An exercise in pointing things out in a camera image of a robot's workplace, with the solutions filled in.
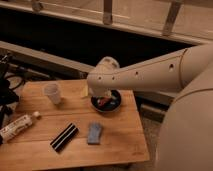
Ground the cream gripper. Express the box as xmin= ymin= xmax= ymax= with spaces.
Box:
xmin=81 ymin=85 xmax=111 ymax=98

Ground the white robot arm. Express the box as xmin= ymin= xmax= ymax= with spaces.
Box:
xmin=87 ymin=43 xmax=213 ymax=171

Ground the red snack packet in bowl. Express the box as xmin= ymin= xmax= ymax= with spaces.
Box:
xmin=98 ymin=97 xmax=112 ymax=106

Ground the dark blue bowl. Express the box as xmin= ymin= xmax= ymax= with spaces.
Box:
xmin=91 ymin=90 xmax=121 ymax=112

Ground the translucent plastic cup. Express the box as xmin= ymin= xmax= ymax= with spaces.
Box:
xmin=43 ymin=83 xmax=61 ymax=105

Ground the blue sponge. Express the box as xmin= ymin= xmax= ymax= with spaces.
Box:
xmin=87 ymin=122 xmax=102 ymax=145

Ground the black white striped block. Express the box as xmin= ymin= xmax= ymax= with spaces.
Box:
xmin=50 ymin=123 xmax=78 ymax=152

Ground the black equipment at left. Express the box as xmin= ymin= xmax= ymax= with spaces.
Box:
xmin=0 ymin=54 xmax=19 ymax=129

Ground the white plastic bottle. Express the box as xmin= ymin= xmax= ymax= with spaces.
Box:
xmin=0 ymin=111 xmax=41 ymax=144

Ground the black cable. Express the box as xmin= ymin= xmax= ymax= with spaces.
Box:
xmin=3 ymin=73 xmax=26 ymax=92

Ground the metal railing frame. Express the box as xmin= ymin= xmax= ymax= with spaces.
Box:
xmin=0 ymin=0 xmax=213 ymax=49

